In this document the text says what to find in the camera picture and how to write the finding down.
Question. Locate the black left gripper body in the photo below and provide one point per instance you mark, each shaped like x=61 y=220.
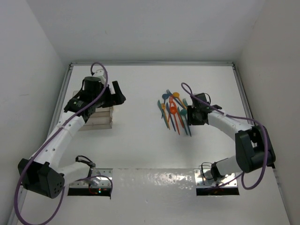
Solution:
x=105 y=101

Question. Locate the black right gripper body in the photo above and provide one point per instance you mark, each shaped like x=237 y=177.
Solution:
x=192 y=117

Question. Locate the orange plastic spoon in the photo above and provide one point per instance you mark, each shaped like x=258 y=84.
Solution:
x=173 y=111

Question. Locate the yellow plastic spoon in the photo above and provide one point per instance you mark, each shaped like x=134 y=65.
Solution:
x=177 y=98

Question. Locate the blue plastic fork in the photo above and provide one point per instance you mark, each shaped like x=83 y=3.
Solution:
x=170 y=95

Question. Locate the blue plastic spoon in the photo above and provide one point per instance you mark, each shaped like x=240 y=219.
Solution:
x=165 y=97

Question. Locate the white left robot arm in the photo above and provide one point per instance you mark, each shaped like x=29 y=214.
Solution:
x=41 y=173

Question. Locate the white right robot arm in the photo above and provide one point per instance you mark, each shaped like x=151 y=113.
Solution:
x=253 y=147

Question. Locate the clear acrylic utensil organizer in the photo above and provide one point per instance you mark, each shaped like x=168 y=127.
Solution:
x=101 y=119

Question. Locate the orange plastic fork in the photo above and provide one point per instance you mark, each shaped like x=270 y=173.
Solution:
x=171 y=102

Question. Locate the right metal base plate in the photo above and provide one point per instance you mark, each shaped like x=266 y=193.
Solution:
x=203 y=179

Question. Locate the metal base plate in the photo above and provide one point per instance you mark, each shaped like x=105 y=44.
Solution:
x=100 y=180
x=203 y=179

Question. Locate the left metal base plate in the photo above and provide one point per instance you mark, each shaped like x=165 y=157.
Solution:
x=100 y=180

